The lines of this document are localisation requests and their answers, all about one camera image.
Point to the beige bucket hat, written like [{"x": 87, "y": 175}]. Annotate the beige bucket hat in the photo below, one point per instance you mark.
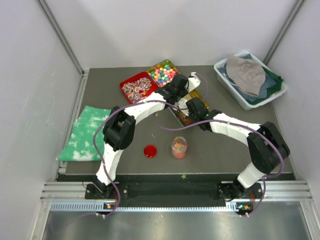
[{"x": 247, "y": 74}]

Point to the green white cloth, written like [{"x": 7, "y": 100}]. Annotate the green white cloth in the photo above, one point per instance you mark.
[{"x": 80, "y": 147}]

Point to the red tin with lollipops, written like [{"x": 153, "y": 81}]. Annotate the red tin with lollipops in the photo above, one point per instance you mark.
[{"x": 137, "y": 87}]

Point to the green garment in basket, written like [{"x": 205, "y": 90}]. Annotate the green garment in basket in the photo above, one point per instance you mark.
[{"x": 272, "y": 90}]

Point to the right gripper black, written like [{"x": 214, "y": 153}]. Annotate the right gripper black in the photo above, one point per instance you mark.
[{"x": 192, "y": 118}]

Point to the red jar lid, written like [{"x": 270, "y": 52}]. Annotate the red jar lid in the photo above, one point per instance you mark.
[{"x": 150, "y": 151}]

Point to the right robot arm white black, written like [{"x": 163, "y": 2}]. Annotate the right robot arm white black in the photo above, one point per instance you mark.
[{"x": 267, "y": 148}]

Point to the tin with colourful cube candies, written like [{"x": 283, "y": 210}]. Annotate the tin with colourful cube candies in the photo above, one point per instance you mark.
[{"x": 162, "y": 73}]

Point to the golden tin with star candies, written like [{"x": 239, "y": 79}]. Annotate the golden tin with star candies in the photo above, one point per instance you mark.
[{"x": 182, "y": 115}]

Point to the blue-grey garment in basket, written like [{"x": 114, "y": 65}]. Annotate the blue-grey garment in basket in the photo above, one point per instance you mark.
[{"x": 269, "y": 83}]

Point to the clear plastic jar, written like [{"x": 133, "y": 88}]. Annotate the clear plastic jar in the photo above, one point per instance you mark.
[{"x": 179, "y": 147}]

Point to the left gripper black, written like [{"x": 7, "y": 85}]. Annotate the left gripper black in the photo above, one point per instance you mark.
[{"x": 185, "y": 90}]

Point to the white plastic basket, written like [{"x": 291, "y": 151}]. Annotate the white plastic basket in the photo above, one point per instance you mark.
[{"x": 231, "y": 87}]

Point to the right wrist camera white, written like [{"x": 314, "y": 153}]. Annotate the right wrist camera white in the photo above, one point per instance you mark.
[{"x": 181, "y": 104}]

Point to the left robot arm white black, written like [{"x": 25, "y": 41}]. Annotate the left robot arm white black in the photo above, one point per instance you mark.
[{"x": 119, "y": 129}]

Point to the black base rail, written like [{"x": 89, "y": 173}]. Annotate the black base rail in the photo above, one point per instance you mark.
[{"x": 170, "y": 190}]

